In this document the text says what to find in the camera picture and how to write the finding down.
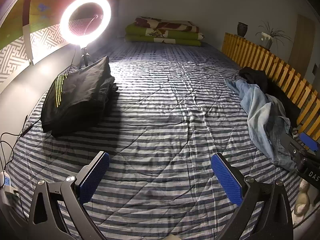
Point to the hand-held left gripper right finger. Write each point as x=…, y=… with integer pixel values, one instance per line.
x=226, y=178

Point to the green wall poster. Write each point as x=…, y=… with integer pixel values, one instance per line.
x=15, y=22

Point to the striped bed quilt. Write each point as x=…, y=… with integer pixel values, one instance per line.
x=160, y=110

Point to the black tripod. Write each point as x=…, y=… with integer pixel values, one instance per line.
x=83, y=57

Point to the white power strip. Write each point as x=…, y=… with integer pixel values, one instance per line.
x=6, y=180

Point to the dark vase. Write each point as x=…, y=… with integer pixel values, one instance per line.
x=242, y=28

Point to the wooden slatted bed rail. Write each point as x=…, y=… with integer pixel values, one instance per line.
x=265, y=55

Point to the green folded blanket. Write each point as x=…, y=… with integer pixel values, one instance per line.
x=180, y=36

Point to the grey folded garment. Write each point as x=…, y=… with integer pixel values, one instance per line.
x=108, y=87

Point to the brown patterned folded blanket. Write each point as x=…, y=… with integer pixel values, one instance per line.
x=170, y=25

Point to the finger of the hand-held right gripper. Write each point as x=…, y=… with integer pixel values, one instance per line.
x=310, y=142
x=296, y=150

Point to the light blue jeans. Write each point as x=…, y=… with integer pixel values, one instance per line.
x=262, y=120

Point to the black folded garment yellow stripes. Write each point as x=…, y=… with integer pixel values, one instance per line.
x=77, y=97

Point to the wooden door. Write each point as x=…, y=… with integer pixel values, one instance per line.
x=301, y=42

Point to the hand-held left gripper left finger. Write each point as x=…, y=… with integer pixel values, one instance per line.
x=95, y=177

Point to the potted plant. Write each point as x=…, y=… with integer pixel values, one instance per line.
x=268, y=38

